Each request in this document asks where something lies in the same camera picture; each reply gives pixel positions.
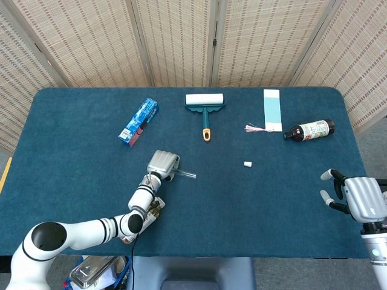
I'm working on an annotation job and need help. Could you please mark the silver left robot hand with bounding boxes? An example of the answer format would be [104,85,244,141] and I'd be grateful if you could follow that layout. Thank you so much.
[146,150,181,182]

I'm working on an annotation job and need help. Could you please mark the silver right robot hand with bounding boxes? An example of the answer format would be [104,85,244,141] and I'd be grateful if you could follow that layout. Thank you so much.
[320,169,387,224]

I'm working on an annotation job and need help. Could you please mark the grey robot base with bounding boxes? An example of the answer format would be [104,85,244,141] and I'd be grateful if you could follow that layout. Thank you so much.
[126,256,256,290]

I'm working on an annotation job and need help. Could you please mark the yellow tea bottle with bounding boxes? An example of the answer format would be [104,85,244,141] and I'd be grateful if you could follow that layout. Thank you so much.
[119,196,166,245]

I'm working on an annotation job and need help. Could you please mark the blue cookie box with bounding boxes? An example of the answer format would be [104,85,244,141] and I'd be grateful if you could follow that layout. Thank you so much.
[118,97,160,148]

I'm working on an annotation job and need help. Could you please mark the teal lint roller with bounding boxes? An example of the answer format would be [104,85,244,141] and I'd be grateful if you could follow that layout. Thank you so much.
[184,93,227,143]

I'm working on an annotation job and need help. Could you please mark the blue tablecloth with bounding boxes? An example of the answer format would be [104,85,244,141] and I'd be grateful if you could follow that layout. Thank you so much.
[0,87,376,260]

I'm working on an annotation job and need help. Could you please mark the dark sauce bottle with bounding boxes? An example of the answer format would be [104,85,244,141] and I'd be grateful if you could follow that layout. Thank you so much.
[283,118,336,142]

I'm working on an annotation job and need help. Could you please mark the light blue tasselled bookmark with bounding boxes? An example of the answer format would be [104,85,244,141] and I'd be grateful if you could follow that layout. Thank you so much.
[244,89,284,134]

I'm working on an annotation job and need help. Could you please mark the blue plastic crate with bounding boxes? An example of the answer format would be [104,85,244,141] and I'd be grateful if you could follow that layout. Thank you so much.
[62,256,134,290]

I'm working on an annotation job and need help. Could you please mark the woven folding screen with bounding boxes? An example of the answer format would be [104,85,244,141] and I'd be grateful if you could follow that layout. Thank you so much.
[0,0,387,155]

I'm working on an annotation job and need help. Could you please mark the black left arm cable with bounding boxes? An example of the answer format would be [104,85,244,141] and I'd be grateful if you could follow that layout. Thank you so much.
[129,234,137,290]

